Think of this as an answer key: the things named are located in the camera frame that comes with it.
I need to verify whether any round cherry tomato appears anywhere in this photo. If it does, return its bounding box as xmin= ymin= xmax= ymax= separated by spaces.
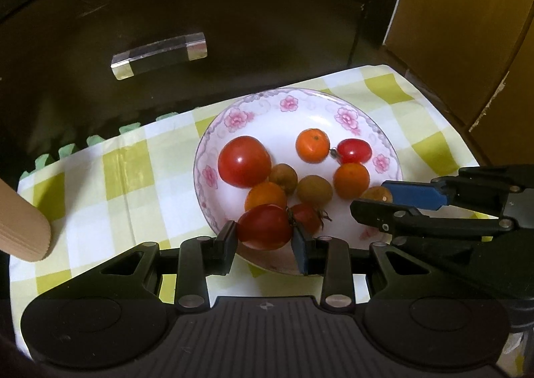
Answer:
xmin=329 ymin=138 xmax=373 ymax=164

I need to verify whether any cherry tomato with stem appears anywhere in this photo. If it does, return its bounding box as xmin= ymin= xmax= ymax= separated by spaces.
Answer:
xmin=289 ymin=203 xmax=332 ymax=235

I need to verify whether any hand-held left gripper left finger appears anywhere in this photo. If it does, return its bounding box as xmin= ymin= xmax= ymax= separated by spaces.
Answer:
xmin=100 ymin=220 xmax=238 ymax=313

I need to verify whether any green checked tablecloth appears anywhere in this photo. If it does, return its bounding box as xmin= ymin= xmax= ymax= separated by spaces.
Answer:
xmin=8 ymin=64 xmax=524 ymax=366

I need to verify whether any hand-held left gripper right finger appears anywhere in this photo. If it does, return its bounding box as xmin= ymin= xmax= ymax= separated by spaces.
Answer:
xmin=291 ymin=226 xmax=439 ymax=312

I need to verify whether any white floral plate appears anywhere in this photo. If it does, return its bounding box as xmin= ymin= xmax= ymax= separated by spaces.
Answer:
xmin=193 ymin=88 xmax=405 ymax=276

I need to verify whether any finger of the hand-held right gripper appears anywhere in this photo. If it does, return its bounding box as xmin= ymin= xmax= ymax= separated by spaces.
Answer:
xmin=349 ymin=200 xmax=520 ymax=242
xmin=381 ymin=165 xmax=534 ymax=210

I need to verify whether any clear acrylic drawer handle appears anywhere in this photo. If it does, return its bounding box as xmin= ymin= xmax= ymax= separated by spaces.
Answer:
xmin=111 ymin=31 xmax=208 ymax=81

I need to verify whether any pink ribbed cylinder case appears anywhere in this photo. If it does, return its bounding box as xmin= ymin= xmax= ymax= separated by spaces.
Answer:
xmin=0 ymin=177 xmax=51 ymax=263

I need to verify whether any large red tomato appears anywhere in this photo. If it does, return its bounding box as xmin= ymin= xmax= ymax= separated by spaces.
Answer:
xmin=218 ymin=135 xmax=272 ymax=188

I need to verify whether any dark wooden cabinet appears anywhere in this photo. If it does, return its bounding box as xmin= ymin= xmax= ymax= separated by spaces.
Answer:
xmin=0 ymin=0 xmax=412 ymax=191

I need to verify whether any green foam mat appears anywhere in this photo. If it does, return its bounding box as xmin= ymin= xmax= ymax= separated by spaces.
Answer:
xmin=23 ymin=111 xmax=180 ymax=178

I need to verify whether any brown wooden door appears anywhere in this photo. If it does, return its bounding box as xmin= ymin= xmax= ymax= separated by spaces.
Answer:
xmin=381 ymin=0 xmax=534 ymax=166

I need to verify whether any oblong cherry tomato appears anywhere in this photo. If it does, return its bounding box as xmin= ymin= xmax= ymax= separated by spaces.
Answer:
xmin=236 ymin=203 xmax=293 ymax=251

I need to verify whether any small orange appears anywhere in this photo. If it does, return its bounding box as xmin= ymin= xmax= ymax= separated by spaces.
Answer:
xmin=296 ymin=128 xmax=330 ymax=162
xmin=244 ymin=181 xmax=288 ymax=212
xmin=333 ymin=162 xmax=370 ymax=199

